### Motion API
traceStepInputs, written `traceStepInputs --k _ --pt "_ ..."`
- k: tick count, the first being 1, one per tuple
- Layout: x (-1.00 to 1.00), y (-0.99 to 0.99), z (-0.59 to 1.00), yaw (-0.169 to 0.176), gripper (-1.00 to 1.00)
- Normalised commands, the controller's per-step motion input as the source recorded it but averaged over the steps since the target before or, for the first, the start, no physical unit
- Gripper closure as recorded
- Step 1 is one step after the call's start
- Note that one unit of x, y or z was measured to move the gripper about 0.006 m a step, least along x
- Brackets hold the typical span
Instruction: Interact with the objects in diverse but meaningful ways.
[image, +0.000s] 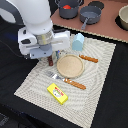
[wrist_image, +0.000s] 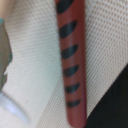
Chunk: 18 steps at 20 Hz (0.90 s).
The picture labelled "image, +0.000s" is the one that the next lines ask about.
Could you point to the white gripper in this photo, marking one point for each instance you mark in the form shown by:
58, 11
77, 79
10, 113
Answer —
39, 46

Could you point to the brown toy sausage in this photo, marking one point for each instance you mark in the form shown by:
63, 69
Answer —
50, 60

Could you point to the light blue cup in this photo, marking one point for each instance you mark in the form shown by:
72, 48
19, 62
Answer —
78, 41

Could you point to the yellow butter box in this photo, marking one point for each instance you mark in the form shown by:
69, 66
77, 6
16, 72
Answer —
57, 93

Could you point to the grey cooking pot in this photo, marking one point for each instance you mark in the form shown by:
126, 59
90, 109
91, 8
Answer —
69, 13

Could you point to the red toy tomato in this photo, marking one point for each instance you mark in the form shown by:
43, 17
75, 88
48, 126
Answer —
67, 7

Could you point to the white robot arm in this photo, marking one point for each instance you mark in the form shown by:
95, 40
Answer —
34, 15

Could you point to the round tan plate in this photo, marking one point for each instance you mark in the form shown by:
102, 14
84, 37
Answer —
70, 66

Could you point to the beige woven placemat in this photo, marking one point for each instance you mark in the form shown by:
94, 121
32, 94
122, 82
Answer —
81, 105

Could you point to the grey frying pan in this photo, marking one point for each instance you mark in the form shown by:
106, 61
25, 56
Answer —
89, 15

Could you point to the pink toy stove board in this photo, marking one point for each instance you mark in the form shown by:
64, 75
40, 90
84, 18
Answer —
106, 27

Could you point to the black stove burner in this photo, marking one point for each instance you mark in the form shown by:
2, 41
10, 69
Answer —
97, 4

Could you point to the beige bowl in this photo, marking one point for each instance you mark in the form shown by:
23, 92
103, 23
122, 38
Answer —
123, 14

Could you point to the fork with orange handle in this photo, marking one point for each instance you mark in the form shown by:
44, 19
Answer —
66, 80

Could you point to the knife with orange handle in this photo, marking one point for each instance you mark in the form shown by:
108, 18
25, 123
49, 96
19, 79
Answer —
88, 58

